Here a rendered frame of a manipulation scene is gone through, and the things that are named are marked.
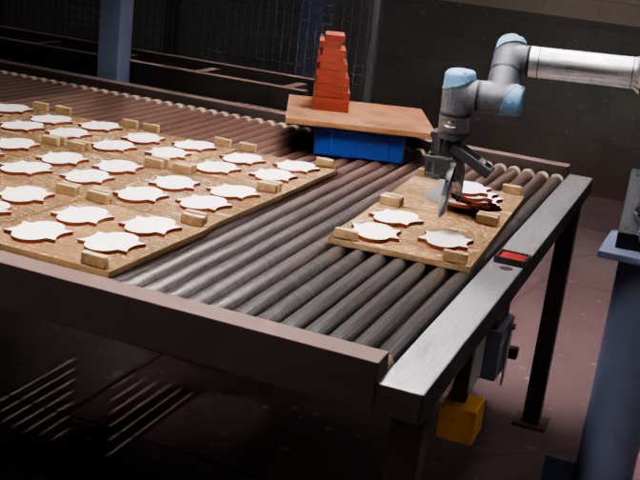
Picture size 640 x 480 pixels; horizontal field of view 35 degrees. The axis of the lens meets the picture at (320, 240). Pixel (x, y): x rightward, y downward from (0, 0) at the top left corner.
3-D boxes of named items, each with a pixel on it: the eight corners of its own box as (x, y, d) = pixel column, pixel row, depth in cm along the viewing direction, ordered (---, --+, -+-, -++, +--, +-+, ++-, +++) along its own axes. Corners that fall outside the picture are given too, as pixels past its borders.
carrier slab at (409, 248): (500, 232, 269) (501, 227, 268) (470, 273, 231) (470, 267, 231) (375, 208, 279) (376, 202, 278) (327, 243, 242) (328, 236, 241)
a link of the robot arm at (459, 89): (477, 75, 237) (442, 70, 239) (471, 121, 241) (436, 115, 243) (482, 69, 244) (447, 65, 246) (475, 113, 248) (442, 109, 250)
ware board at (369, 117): (420, 113, 380) (421, 109, 379) (435, 139, 332) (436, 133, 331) (289, 98, 378) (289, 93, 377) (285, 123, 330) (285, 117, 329)
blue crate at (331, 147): (396, 146, 367) (400, 118, 364) (404, 164, 337) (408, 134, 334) (311, 136, 366) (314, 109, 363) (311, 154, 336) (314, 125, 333)
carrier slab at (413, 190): (524, 200, 307) (525, 195, 306) (501, 231, 269) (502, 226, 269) (413, 179, 317) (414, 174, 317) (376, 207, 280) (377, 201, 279)
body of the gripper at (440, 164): (432, 170, 256) (438, 125, 252) (465, 177, 253) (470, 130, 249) (422, 178, 250) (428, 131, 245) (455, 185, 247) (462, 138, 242)
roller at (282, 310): (492, 174, 360) (495, 161, 359) (254, 353, 185) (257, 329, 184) (479, 171, 362) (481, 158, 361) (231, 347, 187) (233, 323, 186)
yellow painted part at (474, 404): (480, 430, 223) (498, 331, 216) (470, 447, 215) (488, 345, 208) (446, 420, 225) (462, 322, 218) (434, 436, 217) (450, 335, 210)
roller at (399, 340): (563, 188, 352) (565, 173, 351) (383, 389, 177) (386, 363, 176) (549, 185, 354) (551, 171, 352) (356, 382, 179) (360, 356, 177)
